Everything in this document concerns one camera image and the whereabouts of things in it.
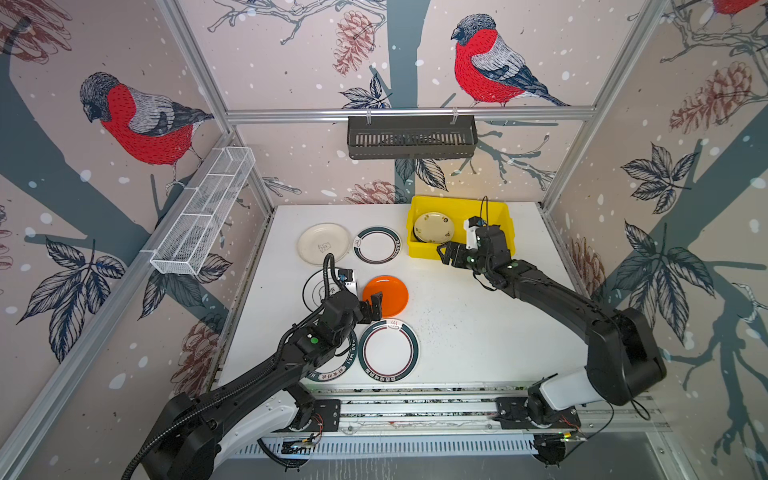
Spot orange plate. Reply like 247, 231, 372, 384
363, 275, 409, 318

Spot green red rimmed plate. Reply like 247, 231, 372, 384
357, 318, 420, 383

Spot cream plate floral marks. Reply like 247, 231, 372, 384
413, 211, 455, 245

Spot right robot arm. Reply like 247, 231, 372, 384
437, 225, 667, 425

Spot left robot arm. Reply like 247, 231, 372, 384
122, 290, 383, 479

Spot yellow plastic bin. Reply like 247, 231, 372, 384
406, 196, 516, 260

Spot white plate black rings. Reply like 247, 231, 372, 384
301, 268, 343, 313

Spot green lettered rim plate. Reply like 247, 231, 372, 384
307, 330, 358, 383

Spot small green rimmed plate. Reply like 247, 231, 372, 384
353, 226, 402, 265

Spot plain cream plate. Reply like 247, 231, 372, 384
297, 223, 352, 265

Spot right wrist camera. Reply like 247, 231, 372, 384
463, 216, 485, 250

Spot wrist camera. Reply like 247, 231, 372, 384
335, 268, 357, 295
463, 216, 485, 250

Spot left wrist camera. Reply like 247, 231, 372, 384
335, 268, 357, 295

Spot black corrugated left cable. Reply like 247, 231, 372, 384
119, 253, 361, 480

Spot aluminium rail frame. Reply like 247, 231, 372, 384
307, 384, 672, 436

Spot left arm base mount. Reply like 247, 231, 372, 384
287, 399, 341, 433

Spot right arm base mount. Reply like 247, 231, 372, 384
494, 396, 581, 430

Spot dark hanging wall basket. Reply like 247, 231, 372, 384
347, 115, 478, 160

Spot white wire mesh basket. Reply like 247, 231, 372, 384
150, 146, 255, 276

